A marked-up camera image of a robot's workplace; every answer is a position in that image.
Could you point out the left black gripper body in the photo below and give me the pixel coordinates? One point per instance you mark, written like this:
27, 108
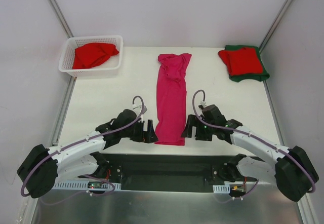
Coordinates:
141, 133

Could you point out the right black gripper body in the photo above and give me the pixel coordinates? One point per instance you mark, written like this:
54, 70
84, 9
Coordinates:
199, 129

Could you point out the pink t shirt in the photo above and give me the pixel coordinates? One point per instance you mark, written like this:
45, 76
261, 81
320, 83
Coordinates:
171, 96

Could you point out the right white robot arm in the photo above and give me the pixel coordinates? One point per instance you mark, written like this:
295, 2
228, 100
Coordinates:
289, 169

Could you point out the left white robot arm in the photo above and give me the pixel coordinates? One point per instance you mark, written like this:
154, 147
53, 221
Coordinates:
45, 167

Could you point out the folded red t shirt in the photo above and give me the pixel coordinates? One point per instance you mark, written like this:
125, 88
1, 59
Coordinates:
242, 61

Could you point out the folded green t shirt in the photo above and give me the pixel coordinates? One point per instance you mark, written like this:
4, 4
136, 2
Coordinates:
257, 77

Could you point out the white plastic basket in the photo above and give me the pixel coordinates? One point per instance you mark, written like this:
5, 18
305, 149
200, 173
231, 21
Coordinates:
108, 68

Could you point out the red crumpled t shirt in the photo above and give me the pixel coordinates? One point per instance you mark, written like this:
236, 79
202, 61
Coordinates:
93, 54

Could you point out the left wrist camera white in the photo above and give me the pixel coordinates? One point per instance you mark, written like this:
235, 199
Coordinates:
139, 110

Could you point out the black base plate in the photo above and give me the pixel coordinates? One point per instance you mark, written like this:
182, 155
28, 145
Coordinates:
162, 173

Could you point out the right grey cable duct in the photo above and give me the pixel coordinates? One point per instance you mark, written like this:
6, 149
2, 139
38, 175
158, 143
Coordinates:
221, 189

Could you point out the grey cable duct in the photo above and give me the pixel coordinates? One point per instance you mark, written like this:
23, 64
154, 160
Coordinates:
83, 185
221, 189

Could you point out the left grey cable duct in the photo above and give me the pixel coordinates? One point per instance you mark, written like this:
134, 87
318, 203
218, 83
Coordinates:
83, 185

